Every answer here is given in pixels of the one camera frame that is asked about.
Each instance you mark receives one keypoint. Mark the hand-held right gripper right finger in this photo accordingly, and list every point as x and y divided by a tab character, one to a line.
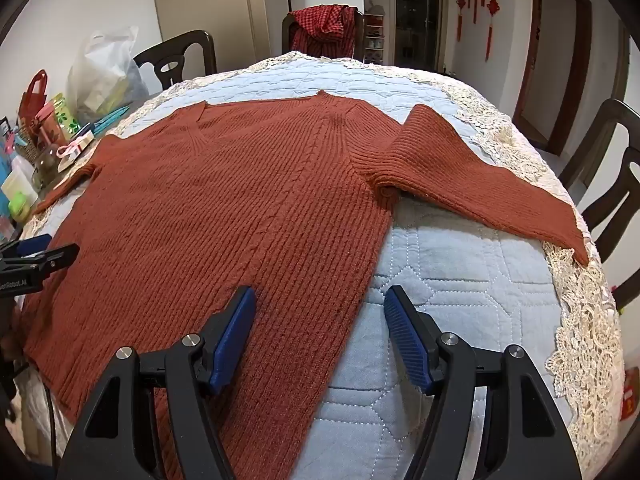
407	340

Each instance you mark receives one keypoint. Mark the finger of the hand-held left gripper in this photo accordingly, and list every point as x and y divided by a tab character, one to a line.
31	243
57	255

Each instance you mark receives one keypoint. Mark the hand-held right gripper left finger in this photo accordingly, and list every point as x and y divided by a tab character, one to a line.
234	332

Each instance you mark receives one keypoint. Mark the rust brown knit sweater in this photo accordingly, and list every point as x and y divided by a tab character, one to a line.
225	220

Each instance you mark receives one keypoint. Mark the white box with green lid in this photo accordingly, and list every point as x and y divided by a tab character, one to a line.
19	187

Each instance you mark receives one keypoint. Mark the blue quilted lace-edged tablecloth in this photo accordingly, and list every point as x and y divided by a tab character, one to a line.
450	300

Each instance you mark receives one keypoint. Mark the glass jar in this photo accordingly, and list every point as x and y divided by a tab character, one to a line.
46	166

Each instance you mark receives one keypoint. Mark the pink and white packet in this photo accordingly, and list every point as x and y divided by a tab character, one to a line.
75	152

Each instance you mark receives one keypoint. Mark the green patterned box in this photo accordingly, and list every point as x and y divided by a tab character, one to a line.
64	116

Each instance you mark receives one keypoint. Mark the red gift bag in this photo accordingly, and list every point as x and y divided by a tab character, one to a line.
34	97

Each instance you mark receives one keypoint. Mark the white plastic bag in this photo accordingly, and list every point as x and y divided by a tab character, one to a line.
102	77

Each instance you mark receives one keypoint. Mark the dark wooden chair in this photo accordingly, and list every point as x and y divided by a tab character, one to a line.
172	57
612	175
286	27

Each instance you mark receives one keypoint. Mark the red paper packet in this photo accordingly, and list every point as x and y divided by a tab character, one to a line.
631	395

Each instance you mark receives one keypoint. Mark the beige cabinet door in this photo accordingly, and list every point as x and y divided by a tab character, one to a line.
210	0

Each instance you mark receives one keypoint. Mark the shoe rack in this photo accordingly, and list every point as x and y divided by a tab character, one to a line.
374	35

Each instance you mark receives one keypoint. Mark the red checked garment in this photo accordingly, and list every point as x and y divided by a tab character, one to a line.
322	27

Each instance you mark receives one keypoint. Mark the dark glass door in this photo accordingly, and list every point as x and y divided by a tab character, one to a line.
417	10

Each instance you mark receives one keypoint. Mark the brown wooden door frame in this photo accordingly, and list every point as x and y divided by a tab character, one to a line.
575	70

